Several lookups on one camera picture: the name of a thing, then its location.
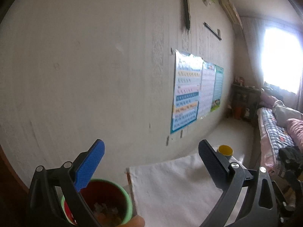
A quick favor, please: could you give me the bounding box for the white wall chart poster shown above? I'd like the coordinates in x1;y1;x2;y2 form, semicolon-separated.
197;61;216;118

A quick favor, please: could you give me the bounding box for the green red trash bin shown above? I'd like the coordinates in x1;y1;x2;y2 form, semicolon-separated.
61;178;133;227

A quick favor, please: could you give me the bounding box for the bright window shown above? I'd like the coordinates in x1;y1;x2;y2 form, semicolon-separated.
261;27;302;94

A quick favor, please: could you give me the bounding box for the person's left hand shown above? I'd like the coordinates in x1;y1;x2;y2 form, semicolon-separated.
118;215;145;227

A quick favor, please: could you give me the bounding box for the blue yellow mug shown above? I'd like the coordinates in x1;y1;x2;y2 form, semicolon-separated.
217;145;234;160

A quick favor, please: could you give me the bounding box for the white table cloth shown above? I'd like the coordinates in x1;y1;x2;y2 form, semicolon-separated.
125;153;247;227

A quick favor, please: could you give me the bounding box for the bed with plaid sheet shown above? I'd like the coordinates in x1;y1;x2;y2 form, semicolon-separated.
257;87;302;178

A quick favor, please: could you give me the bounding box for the dark wooden cabinet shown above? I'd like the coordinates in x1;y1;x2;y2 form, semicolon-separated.
231;76;261;126

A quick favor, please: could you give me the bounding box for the blue educational wall poster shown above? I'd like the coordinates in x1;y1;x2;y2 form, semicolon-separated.
170;50;203;133

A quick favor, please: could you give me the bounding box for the wall air conditioner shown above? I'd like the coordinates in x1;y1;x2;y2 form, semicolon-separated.
218;0;243;29

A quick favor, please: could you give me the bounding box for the green wall poster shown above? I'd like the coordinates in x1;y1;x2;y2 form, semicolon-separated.
211;65;224;112

